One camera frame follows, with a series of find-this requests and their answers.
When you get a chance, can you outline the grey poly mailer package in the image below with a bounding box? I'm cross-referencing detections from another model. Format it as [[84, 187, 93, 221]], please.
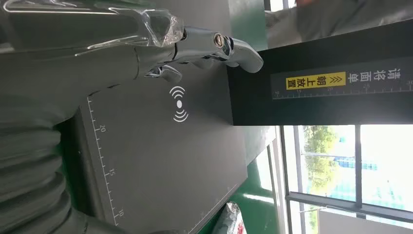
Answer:
[[211, 201, 248, 234]]

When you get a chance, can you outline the black inbound scanner machine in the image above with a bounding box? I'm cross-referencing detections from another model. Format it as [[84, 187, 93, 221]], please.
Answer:
[[58, 18, 413, 234]]

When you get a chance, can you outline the green conveyor belt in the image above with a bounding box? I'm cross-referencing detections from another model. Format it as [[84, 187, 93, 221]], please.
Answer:
[[198, 155, 280, 234]]

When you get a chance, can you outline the window with dark frame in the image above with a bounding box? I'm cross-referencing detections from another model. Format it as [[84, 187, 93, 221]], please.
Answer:
[[280, 124, 413, 234]]

